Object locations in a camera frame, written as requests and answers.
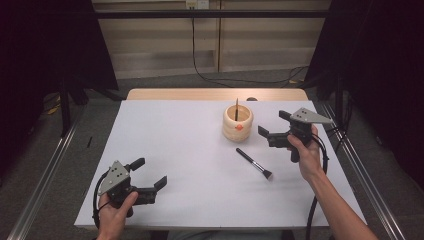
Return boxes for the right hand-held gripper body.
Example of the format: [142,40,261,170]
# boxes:
[266,107,334,164]

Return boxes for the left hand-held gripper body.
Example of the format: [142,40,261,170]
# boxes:
[97,160,158,218]

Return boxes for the cream ribbed brush pot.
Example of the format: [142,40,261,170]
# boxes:
[222,104,255,144]

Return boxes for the black-handled makeup brush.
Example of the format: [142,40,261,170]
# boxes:
[235,147,274,182]

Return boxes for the person's right hand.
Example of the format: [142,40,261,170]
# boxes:
[287,124,326,183]

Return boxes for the person's left hand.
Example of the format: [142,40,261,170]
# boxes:
[96,190,140,240]

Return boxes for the white table mat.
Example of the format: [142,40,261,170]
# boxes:
[73,99,368,231]

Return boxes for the wooden table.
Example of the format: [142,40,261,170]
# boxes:
[125,87,309,102]

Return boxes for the dark curtain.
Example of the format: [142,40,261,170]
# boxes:
[304,0,424,192]
[0,0,120,179]

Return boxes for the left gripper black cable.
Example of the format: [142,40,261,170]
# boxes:
[92,169,112,231]

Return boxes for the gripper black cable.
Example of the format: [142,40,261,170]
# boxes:
[304,132,331,240]
[92,169,112,231]

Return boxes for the black stand post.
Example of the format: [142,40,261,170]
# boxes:
[334,72,345,130]
[58,75,73,138]

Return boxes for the aluminium floor rail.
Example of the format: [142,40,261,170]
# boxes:
[320,102,407,240]
[6,108,85,240]

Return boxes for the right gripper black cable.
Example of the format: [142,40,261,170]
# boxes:
[304,132,331,240]

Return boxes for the black horizontal frame bar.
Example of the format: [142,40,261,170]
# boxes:
[93,9,331,20]

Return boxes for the black wall cable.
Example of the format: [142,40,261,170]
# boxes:
[190,7,310,88]

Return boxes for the white wall socket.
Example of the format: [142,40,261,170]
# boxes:
[185,0,210,10]

